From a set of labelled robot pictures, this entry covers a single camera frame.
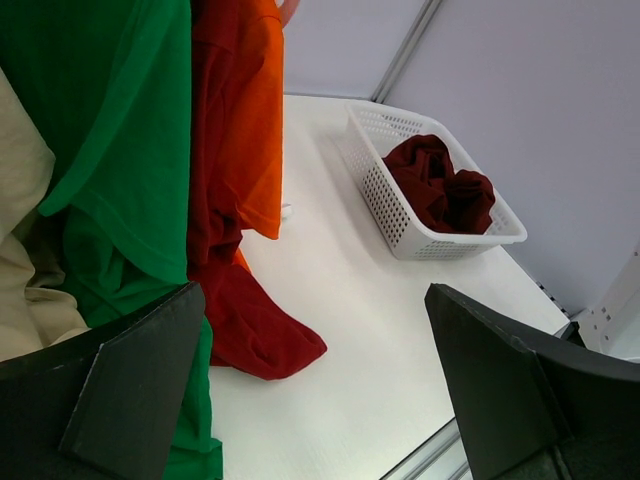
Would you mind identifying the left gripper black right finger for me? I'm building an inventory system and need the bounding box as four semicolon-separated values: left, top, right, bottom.
425;284;639;479

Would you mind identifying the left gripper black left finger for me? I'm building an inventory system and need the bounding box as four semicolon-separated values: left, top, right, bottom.
1;283;204;479

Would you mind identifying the wide pink hanger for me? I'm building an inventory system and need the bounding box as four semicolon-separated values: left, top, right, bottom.
278;0;300;26

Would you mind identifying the green t shirt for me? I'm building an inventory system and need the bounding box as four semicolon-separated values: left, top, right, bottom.
1;1;222;479

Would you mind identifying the orange t shirt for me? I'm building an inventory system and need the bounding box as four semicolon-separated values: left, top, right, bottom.
188;1;284;268

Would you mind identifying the beige t shirt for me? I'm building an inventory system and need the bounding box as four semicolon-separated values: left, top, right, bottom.
1;75;89;361

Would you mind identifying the maroon t shirt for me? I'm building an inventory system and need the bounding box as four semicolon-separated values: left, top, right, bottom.
384;135;496;235

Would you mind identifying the red t shirt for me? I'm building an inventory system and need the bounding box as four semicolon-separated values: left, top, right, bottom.
187;1;327;381

